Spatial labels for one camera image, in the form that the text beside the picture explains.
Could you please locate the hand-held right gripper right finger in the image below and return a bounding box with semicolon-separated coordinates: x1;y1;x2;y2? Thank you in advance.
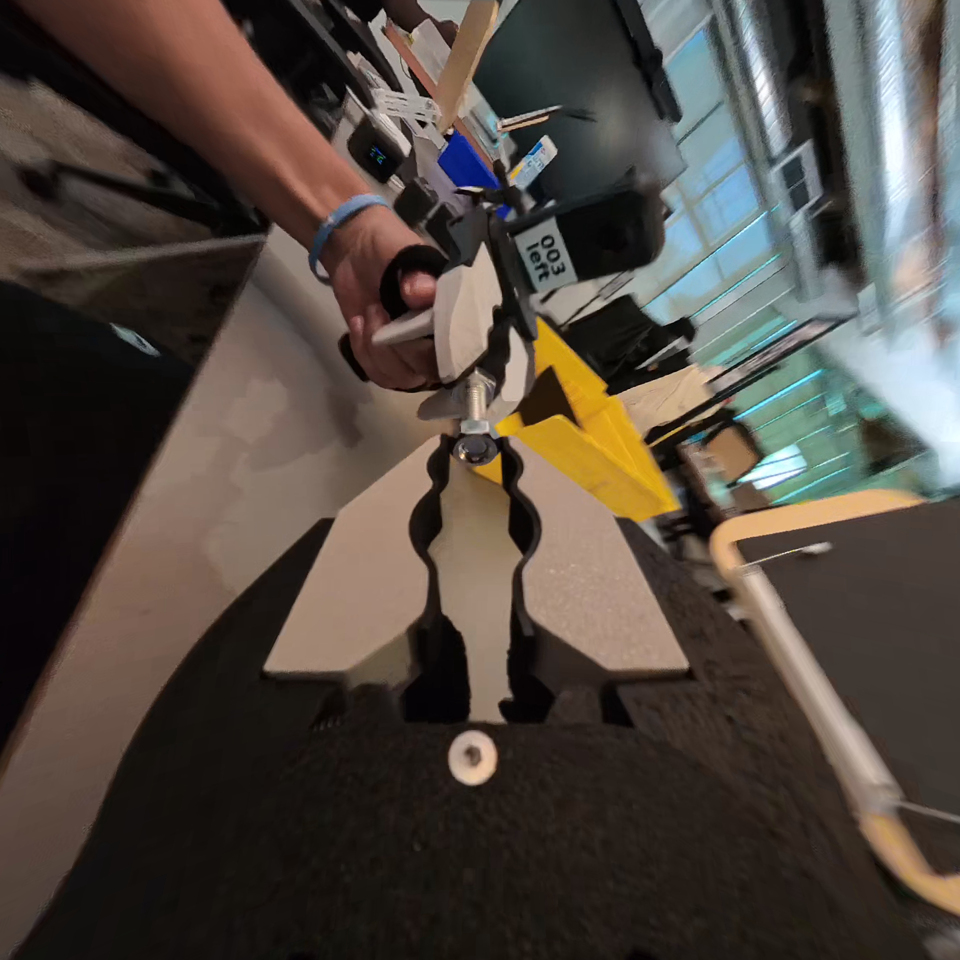
501;435;691;676

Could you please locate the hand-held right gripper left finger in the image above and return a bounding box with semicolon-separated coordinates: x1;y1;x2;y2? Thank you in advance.
262;433;460;680

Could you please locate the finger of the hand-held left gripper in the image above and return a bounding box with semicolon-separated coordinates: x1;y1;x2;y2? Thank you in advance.
416;247;504;423
489;324;540;420

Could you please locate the steel hex bolt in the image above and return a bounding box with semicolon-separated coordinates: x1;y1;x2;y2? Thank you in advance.
453;371;498;425

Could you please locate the steel hex nut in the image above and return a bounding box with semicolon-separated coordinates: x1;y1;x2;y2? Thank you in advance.
450;418;500;468

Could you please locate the yellow plastic bin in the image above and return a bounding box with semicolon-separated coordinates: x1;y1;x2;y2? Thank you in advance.
480;313;682;524

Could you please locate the person's left forearm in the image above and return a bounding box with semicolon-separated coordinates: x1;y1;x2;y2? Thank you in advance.
15;0;376;252

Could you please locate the person's left hand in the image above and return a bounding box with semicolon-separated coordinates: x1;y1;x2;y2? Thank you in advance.
328;204;451;393

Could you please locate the white blue packet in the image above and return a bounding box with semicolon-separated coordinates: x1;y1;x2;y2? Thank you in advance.
510;135;560;189

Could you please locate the black monitor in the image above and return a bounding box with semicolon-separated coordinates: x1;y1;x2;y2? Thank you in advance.
471;0;690;207

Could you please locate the blue container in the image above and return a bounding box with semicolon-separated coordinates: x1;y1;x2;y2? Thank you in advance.
437;129;502;192

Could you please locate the black digital timer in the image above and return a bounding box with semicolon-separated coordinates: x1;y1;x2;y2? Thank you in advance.
346;111;414;185

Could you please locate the white vent grille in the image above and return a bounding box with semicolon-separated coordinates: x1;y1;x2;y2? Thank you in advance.
772;142;822;211

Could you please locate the wooden plank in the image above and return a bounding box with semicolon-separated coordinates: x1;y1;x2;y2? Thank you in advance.
433;0;502;135

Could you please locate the metal tube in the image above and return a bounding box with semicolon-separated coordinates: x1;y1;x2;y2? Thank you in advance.
738;558;905;822

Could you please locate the black board wooden rim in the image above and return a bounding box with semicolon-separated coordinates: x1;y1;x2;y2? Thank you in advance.
708;491;960;897

